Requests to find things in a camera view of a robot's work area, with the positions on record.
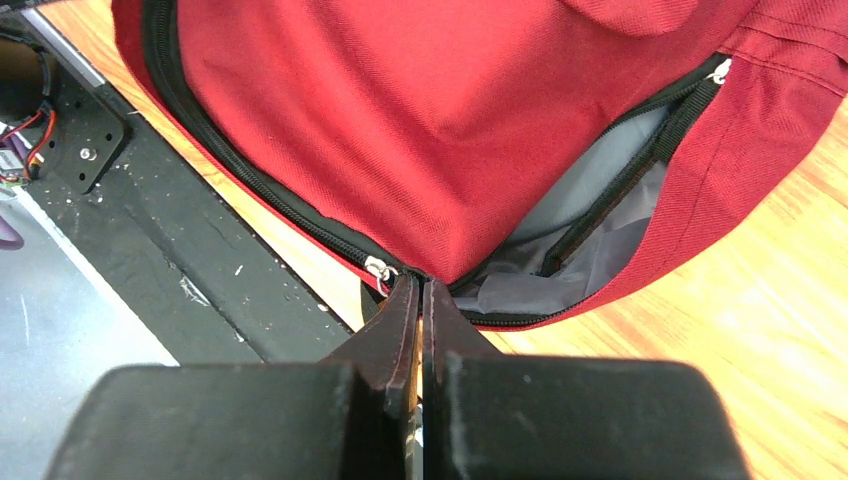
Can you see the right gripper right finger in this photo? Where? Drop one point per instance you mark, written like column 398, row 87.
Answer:
column 490, row 415

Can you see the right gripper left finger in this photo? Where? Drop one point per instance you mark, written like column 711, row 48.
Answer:
column 350, row 415

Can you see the red backpack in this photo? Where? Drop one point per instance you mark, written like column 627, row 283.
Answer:
column 539, row 158

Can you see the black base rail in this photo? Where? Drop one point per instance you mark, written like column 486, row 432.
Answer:
column 201, row 280

